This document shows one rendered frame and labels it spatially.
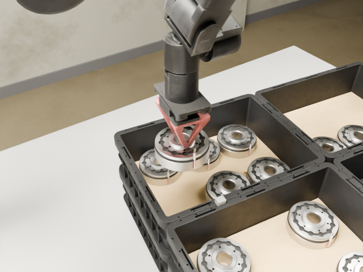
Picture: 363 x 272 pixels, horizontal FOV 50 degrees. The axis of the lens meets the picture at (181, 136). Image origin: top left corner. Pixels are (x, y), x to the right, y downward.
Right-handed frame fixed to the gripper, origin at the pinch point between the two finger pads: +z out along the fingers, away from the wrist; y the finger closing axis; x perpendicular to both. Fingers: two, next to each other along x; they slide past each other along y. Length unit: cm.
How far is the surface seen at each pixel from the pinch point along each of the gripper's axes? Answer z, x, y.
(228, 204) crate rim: 12.5, -5.9, -9.1
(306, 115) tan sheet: 22, -49, 18
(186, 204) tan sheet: 22.5, -2.2, 2.0
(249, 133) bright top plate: 19.4, -26.9, 14.8
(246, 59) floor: 103, -142, 180
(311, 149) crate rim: 12.3, -31.2, -3.0
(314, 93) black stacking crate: 18, -54, 22
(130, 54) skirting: 99, -58, 220
